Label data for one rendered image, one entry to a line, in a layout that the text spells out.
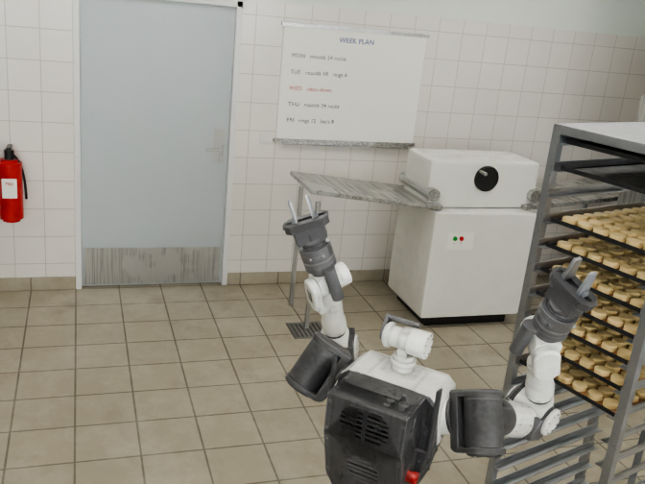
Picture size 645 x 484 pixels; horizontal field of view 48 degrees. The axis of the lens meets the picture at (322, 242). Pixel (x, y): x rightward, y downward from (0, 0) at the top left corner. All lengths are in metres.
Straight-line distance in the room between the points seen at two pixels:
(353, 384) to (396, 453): 0.19
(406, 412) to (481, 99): 4.53
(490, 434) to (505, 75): 4.58
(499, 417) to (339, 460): 0.39
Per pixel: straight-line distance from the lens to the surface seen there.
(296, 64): 5.35
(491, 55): 5.98
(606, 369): 2.63
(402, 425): 1.65
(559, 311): 1.73
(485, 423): 1.74
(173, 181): 5.38
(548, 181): 2.57
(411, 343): 1.76
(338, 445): 1.76
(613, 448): 2.61
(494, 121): 6.09
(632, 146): 2.39
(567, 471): 3.44
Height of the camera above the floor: 2.13
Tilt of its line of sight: 18 degrees down
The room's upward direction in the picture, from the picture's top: 6 degrees clockwise
